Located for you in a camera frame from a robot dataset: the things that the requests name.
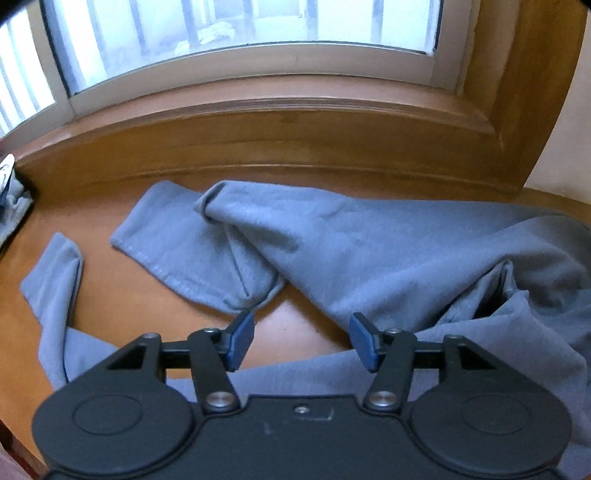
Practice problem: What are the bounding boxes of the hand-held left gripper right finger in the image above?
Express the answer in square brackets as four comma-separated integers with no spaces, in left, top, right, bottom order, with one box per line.
[349,312,497,413]

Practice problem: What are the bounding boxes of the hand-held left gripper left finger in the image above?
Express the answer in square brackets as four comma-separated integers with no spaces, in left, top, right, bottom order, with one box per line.
[106,310,256,415]

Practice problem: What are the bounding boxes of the grey-blue pants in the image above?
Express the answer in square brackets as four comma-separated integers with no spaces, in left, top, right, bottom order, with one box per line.
[19,180,591,480]

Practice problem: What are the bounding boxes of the grey garment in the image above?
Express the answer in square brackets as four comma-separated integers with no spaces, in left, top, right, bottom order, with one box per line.
[0,178,34,247]

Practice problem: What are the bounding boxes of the black white patterned garment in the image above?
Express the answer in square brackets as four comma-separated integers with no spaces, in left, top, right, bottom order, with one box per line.
[0,154,17,191]

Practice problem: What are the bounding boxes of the window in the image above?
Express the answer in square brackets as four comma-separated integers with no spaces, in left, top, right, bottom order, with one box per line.
[0,0,468,136]

